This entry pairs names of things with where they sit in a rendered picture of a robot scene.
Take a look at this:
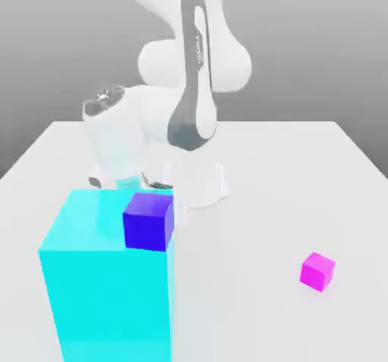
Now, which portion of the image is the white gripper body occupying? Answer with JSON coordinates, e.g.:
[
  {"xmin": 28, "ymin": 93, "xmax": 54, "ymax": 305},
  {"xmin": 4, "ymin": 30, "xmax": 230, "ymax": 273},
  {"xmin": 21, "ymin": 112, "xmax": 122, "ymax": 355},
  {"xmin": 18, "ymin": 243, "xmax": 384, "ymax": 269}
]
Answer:
[{"xmin": 87, "ymin": 167, "xmax": 171, "ymax": 191}]

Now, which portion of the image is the small blue cube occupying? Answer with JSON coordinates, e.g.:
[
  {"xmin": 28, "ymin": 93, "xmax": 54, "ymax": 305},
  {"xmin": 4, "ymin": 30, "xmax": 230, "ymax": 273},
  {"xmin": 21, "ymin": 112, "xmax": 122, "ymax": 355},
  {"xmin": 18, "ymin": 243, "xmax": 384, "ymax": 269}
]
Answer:
[{"xmin": 122, "ymin": 192, "xmax": 175, "ymax": 253}]

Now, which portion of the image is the small magenta cube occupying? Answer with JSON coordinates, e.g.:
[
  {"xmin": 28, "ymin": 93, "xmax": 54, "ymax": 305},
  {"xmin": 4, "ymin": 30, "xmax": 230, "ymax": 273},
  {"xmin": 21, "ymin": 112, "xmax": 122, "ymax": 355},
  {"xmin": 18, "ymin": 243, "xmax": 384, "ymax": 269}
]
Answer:
[{"xmin": 299, "ymin": 251, "xmax": 336, "ymax": 293}]

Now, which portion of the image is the large cyan box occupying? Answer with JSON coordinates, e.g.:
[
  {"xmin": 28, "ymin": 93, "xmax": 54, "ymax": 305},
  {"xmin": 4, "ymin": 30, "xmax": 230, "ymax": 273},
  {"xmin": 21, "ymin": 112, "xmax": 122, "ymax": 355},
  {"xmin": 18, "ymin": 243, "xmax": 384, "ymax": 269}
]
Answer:
[{"xmin": 38, "ymin": 188, "xmax": 177, "ymax": 362}]

